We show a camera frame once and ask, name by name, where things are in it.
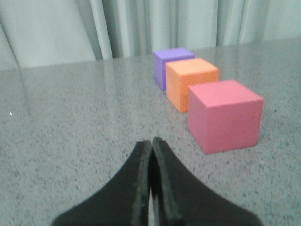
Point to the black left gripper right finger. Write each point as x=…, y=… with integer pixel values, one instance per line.
x=180, y=199

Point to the pink foam cube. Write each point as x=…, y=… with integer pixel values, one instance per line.
x=224, y=115

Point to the pale green curtain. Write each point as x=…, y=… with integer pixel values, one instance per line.
x=48, y=32

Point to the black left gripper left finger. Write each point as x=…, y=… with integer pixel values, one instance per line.
x=123, y=201

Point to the orange foam cube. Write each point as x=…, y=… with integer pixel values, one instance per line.
x=183, y=73

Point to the purple foam cube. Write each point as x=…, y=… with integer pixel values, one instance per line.
x=161, y=57

